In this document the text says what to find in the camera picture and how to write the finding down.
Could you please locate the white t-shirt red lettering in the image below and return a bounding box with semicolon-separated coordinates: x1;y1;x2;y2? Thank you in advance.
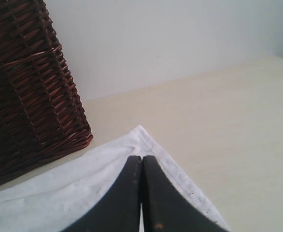
0;126;228;232

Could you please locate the dark brown wicker basket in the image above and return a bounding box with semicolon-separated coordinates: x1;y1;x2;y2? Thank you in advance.
0;0;93;185

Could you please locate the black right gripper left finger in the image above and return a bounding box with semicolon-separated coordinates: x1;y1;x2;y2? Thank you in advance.
66;156;142;232

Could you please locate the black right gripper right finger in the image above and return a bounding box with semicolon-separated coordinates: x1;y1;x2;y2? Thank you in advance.
141;156;226;232

